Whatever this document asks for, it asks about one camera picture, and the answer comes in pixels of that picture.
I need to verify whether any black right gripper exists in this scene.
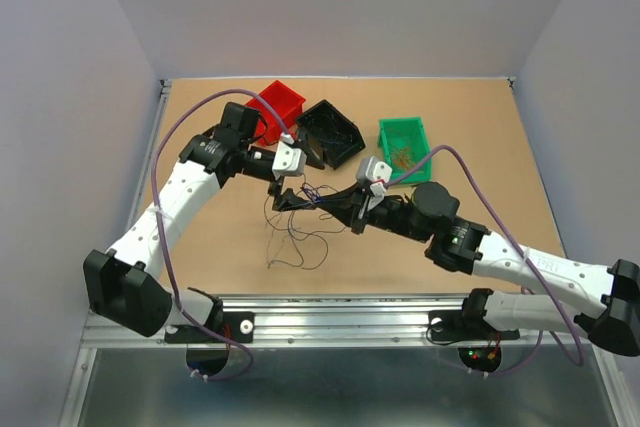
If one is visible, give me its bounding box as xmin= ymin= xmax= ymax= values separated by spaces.
xmin=316 ymin=181 xmax=432 ymax=244

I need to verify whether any blue thin cable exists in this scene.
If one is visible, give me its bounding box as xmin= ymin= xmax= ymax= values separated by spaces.
xmin=262 ymin=181 xmax=351 ymax=271

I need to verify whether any thin black cable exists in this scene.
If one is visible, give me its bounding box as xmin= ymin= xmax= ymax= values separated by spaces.
xmin=309 ymin=114 xmax=359 ymax=148

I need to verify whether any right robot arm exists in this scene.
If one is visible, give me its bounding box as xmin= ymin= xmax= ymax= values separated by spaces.
xmin=317 ymin=182 xmax=639 ymax=357

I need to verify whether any black plastic bin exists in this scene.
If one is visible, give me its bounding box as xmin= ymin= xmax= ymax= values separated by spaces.
xmin=295 ymin=99 xmax=366 ymax=170

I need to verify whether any red plastic bin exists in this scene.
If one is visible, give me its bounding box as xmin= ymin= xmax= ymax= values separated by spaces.
xmin=246 ymin=80 xmax=306 ymax=146

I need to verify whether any green plastic bin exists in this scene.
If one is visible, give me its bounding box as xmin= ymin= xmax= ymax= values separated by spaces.
xmin=377 ymin=117 xmax=431 ymax=185

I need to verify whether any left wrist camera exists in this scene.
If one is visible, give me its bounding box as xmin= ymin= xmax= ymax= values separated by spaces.
xmin=272 ymin=133 xmax=307 ymax=180

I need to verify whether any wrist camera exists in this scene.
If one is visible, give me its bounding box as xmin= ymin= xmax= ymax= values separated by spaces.
xmin=272 ymin=133 xmax=307 ymax=180
xmin=356 ymin=156 xmax=392 ymax=211

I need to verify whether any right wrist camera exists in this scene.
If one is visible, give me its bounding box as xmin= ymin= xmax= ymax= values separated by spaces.
xmin=356 ymin=156 xmax=392 ymax=211

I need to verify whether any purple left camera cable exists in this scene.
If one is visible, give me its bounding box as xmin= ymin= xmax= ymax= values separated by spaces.
xmin=149 ymin=89 xmax=296 ymax=382

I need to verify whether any purple camera cable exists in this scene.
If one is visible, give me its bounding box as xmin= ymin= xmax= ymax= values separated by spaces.
xmin=384 ymin=145 xmax=586 ymax=379
xmin=149 ymin=89 xmax=296 ymax=382

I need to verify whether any aluminium table frame rail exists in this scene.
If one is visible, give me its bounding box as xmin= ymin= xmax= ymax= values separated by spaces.
xmin=62 ymin=77 xmax=639 ymax=426

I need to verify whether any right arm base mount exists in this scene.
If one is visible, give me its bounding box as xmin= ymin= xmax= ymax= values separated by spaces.
xmin=426 ymin=310 xmax=520 ymax=345

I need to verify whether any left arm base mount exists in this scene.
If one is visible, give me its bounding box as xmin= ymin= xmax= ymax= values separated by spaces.
xmin=164 ymin=310 xmax=255 ymax=344

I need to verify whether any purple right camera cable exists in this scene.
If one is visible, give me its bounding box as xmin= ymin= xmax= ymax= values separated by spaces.
xmin=384 ymin=145 xmax=586 ymax=379

